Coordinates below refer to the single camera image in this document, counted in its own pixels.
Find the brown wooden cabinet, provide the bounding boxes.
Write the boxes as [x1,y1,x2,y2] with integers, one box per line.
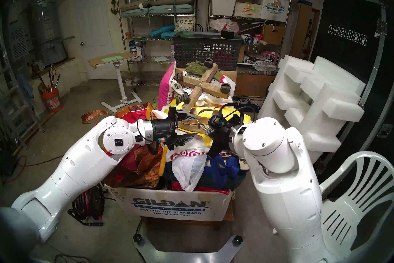
[289,4,320,61]

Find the white door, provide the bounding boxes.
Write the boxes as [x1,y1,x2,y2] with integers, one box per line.
[70,0,114,79]

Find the white storage bin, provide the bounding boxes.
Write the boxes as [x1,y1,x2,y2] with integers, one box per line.
[211,0,237,16]

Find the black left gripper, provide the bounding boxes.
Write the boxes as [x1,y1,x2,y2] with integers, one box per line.
[151,107,199,151]

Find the green knit gloves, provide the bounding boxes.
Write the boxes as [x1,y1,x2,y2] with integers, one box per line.
[186,61,223,81]

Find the blue cloth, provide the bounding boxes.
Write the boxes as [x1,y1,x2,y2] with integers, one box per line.
[18,74,34,99]

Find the orange bucket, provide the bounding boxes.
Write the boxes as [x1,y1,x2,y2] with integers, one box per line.
[42,89,63,112]

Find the white red-target plastic bag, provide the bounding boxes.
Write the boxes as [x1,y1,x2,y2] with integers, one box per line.
[166,139,216,192]

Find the white overbed table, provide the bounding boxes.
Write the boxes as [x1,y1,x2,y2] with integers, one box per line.
[88,51,143,113]

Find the teal foam pads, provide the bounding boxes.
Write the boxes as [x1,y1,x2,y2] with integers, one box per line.
[150,24,176,38]

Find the red fabric item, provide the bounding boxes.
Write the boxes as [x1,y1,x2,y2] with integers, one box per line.
[171,181,231,194]

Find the HOPE printed pillow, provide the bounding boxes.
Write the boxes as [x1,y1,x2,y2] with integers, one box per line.
[174,16,195,33]

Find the pink white pillow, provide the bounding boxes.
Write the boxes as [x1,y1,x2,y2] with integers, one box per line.
[158,62,176,110]

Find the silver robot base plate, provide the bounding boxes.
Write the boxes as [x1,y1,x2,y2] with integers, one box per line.
[133,235,243,263]

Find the white labelled carton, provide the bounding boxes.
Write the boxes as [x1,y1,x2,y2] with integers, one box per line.
[234,2,262,18]

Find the dark mesh plastic basket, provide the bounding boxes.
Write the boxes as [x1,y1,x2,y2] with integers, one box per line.
[172,32,243,71]

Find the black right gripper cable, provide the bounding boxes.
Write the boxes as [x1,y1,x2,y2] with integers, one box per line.
[215,103,247,130]

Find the grey water heater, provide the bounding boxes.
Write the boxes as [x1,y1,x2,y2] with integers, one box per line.
[31,0,67,66]

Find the blue white appliance box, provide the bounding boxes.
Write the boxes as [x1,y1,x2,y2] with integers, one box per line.
[129,41,147,61]

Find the yellow tube handle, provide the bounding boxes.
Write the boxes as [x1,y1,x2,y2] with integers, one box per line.
[159,145,168,177]

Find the red black cord reel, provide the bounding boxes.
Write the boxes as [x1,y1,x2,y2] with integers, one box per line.
[68,184,105,227]

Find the white Gildan carton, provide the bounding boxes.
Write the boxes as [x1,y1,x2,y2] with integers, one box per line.
[260,0,290,22]

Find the black flight case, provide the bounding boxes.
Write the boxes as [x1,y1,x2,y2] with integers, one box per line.
[308,0,394,179]

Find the grey furnace unit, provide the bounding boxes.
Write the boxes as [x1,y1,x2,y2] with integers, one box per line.
[8,20,30,61]

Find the white Gildan cardboard box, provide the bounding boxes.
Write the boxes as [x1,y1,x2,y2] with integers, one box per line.
[105,184,236,222]

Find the black floor cable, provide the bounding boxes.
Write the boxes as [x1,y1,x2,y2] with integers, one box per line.
[26,155,74,167]

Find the aluminium ladder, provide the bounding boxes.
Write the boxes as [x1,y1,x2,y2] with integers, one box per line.
[0,34,45,150]

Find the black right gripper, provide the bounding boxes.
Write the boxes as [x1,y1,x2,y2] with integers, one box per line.
[206,114,239,159]

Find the red floor cord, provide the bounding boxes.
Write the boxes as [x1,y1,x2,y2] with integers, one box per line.
[6,155,28,184]

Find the white red plastic bag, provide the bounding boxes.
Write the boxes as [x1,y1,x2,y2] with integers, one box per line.
[210,18,239,33]

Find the white foam packing block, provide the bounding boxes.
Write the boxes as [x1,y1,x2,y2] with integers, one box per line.
[258,55,366,164]

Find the yellow cloth bag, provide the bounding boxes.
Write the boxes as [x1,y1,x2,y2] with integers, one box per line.
[165,98,251,146]

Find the mint seat cushion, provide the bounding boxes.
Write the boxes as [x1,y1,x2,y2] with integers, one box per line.
[121,4,194,17]

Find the red gold patterned bag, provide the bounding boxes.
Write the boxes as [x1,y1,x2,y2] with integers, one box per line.
[82,102,168,190]

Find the white plastic chair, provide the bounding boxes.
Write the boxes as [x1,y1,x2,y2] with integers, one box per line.
[319,151,394,250]

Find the wooden cross caster dolly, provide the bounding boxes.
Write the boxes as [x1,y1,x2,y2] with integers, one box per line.
[175,58,233,109]

